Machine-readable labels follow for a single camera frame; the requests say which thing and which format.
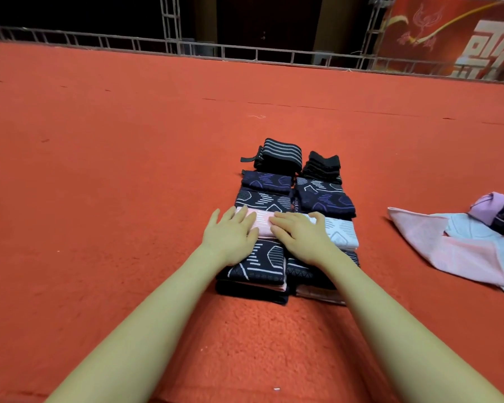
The single black white-lined sock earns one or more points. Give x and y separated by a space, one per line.
265 262

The person's left forearm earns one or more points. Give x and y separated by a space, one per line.
126 344

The single navy purple-cuffed sock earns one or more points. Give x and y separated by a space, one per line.
252 291

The person's right forearm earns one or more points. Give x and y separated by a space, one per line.
411 340

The dark brown door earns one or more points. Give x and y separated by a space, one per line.
269 21

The single pale pink sock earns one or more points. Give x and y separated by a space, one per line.
265 220
319 291
453 252

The single purple black sock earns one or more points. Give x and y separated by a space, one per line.
487 207

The grey metal truss tower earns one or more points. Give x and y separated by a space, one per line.
171 25
376 33

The person's left hand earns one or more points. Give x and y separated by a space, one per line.
231 239

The red banner with white print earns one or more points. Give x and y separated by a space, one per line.
428 33

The person's right hand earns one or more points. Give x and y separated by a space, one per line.
302 239

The single navy blue-lined sock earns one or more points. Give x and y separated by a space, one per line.
267 180

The single navy striped sock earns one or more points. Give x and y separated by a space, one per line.
326 197

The single black white-patterned sock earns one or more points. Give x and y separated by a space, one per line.
307 271
265 199

